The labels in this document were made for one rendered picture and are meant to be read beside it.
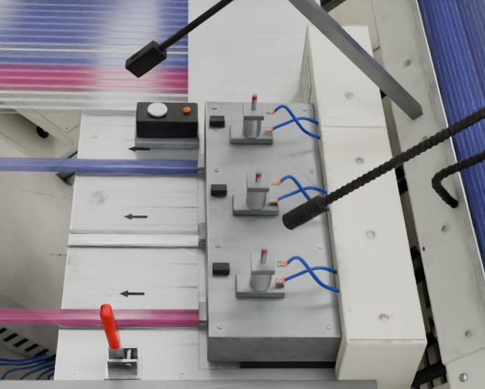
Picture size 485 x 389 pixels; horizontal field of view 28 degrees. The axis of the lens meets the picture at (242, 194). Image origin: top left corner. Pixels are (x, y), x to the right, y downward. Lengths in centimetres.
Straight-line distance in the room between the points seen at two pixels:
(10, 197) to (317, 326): 80
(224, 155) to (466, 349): 36
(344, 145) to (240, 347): 28
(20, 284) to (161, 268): 53
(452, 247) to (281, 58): 44
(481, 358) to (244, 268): 26
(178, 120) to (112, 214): 14
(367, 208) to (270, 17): 44
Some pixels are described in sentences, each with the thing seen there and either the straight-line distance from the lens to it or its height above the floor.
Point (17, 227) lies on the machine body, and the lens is 164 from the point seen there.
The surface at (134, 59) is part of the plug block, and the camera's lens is 108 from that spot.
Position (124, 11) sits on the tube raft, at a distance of 140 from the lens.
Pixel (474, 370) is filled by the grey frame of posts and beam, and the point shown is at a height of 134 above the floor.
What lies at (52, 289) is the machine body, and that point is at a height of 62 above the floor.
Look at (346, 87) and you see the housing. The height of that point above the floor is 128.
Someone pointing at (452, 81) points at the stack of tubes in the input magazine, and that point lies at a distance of 112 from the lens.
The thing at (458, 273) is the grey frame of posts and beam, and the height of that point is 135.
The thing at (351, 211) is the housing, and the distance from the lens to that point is 106.
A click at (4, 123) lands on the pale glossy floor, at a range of 277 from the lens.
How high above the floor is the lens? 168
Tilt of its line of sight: 28 degrees down
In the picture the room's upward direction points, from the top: 59 degrees clockwise
